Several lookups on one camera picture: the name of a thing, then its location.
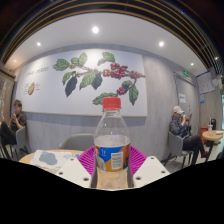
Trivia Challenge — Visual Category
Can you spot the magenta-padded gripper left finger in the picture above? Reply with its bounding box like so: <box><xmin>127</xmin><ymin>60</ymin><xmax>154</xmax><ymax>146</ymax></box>
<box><xmin>54</xmin><ymin>146</ymin><xmax>99</xmax><ymax>190</ymax></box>

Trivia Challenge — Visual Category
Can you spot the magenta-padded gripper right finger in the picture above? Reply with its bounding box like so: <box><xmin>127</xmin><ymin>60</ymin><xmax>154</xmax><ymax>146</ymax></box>
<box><xmin>126</xmin><ymin>145</ymin><xmax>171</xmax><ymax>189</ymax></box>

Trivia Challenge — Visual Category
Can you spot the clear red-capped drink bottle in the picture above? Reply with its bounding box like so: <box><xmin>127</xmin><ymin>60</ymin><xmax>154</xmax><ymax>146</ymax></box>
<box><xmin>93</xmin><ymin>96</ymin><xmax>132</xmax><ymax>191</ymax></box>

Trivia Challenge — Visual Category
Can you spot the white printed paper sheet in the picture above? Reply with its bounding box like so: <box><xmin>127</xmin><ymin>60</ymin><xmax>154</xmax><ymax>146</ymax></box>
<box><xmin>29</xmin><ymin>149</ymin><xmax>75</xmax><ymax>170</ymax></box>

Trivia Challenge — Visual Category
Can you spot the grey chair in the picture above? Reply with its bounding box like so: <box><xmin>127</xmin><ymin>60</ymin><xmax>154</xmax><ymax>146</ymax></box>
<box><xmin>59</xmin><ymin>133</ymin><xmax>96</xmax><ymax>152</ymax></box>
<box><xmin>161</xmin><ymin>130</ymin><xmax>194</xmax><ymax>167</ymax></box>
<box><xmin>9</xmin><ymin>125</ymin><xmax>33</xmax><ymax>160</ymax></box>

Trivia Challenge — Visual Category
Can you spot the person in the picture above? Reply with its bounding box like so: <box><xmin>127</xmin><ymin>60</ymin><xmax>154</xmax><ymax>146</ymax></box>
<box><xmin>168</xmin><ymin>105</ymin><xmax>210</xmax><ymax>160</ymax></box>
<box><xmin>0</xmin><ymin>99</ymin><xmax>28</xmax><ymax>160</ymax></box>

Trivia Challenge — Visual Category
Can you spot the group of ceiling lights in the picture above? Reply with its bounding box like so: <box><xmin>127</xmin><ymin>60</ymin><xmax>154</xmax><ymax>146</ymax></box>
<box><xmin>13</xmin><ymin>25</ymin><xmax>220</xmax><ymax>68</ymax></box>

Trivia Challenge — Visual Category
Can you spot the coffee plant wall picture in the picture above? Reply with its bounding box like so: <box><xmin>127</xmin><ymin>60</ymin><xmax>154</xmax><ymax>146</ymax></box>
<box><xmin>14</xmin><ymin>48</ymin><xmax>148</xmax><ymax>118</ymax></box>

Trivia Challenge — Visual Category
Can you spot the white wall notice board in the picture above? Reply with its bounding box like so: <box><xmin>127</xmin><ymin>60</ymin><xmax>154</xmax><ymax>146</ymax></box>
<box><xmin>195</xmin><ymin>70</ymin><xmax>216</xmax><ymax>95</ymax></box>

